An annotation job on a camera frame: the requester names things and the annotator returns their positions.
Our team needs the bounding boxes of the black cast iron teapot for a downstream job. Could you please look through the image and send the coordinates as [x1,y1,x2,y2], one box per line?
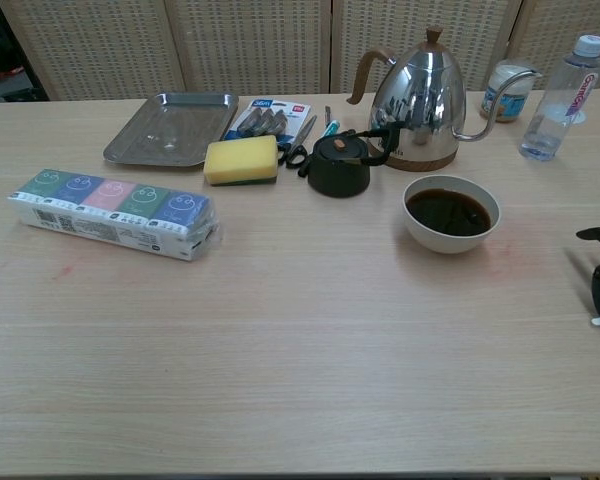
[296,124,401,200]

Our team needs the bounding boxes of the rectangular steel tray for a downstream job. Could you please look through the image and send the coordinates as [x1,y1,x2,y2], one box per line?
[103,91,240,169]

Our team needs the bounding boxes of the white lidded jar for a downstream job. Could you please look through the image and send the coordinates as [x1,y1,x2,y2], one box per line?
[481,59,536,124]

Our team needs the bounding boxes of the woven wooden folding screen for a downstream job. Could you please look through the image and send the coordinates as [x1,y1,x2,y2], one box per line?
[0,0,600,101]

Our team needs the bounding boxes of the multicolour tissue multipack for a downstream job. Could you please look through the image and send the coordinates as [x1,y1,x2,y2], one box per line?
[7,167,225,264]

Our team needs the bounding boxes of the yellow green sponge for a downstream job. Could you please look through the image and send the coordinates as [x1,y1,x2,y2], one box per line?
[202,134,280,187]

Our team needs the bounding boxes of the black handled scissors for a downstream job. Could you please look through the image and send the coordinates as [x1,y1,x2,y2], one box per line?
[274,114,319,169]

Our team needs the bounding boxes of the clear water bottle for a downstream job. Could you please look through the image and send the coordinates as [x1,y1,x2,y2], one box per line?
[518,33,600,162]

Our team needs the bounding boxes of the steel gooseneck kettle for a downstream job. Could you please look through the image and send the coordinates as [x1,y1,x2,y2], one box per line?
[346,27,544,173]

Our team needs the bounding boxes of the blue binder clip card pack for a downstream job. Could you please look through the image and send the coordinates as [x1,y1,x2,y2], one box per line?
[223,97,312,146]

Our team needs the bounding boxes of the white bowl of dark liquid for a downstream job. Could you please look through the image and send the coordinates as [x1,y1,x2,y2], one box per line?
[403,174,501,255]

